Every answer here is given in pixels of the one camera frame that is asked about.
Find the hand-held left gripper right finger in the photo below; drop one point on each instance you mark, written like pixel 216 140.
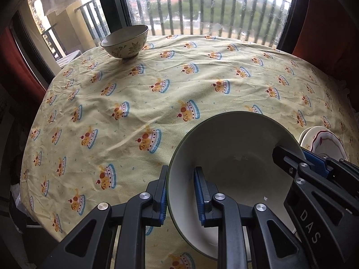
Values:
pixel 199 196

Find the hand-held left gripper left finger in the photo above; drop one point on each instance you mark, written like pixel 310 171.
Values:
pixel 163 201

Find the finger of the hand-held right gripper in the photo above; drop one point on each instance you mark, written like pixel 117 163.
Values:
pixel 287 157
pixel 315 161

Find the small red-trimmed plate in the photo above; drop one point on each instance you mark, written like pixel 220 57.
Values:
pixel 328 143

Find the floral ceramic bowl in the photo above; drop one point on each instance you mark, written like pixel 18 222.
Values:
pixel 238 151
pixel 123 49

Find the yellow cake-print tablecloth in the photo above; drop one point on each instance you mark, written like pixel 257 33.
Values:
pixel 112 89

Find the grey outdoor bench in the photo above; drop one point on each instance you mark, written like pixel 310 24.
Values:
pixel 68 58

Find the grey balcony railing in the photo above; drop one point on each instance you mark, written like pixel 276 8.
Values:
pixel 180 14

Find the dark side balcony railing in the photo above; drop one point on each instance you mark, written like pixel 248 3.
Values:
pixel 94 19

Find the dark window frame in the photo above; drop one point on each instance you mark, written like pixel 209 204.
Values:
pixel 112 0

